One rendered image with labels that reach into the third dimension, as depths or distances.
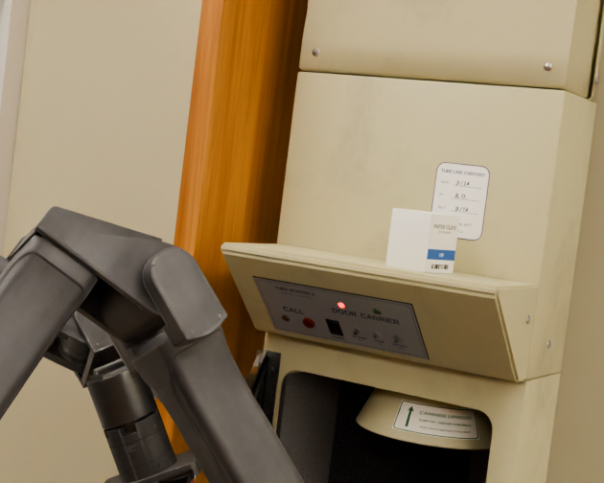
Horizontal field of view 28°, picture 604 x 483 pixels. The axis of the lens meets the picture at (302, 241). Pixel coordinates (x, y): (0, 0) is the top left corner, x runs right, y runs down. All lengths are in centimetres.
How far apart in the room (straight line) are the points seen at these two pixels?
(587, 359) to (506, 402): 43
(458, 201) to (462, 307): 15
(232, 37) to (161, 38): 70
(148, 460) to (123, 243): 35
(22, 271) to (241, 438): 20
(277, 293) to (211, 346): 40
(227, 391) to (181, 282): 9
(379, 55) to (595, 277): 51
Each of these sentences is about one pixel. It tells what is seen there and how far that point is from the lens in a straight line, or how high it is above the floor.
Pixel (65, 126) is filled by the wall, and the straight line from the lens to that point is 217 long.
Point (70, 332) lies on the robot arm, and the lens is 119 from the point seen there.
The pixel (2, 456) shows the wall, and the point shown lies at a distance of 229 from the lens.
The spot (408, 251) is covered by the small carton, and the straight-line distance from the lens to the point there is 122.
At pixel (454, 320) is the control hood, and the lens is 120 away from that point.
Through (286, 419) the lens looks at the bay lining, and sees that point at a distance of 141.
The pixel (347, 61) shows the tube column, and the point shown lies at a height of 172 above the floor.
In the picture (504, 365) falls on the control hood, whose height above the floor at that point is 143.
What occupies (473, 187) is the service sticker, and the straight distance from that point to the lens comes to 128.
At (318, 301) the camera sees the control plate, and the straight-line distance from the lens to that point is 127.
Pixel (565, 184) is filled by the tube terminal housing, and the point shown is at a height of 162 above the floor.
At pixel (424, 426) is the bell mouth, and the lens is 134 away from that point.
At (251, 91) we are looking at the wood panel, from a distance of 141.
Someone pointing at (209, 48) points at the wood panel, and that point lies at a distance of 136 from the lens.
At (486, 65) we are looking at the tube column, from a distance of 129.
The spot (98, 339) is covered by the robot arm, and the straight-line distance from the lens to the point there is 118.
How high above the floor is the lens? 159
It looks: 3 degrees down
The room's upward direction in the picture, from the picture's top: 7 degrees clockwise
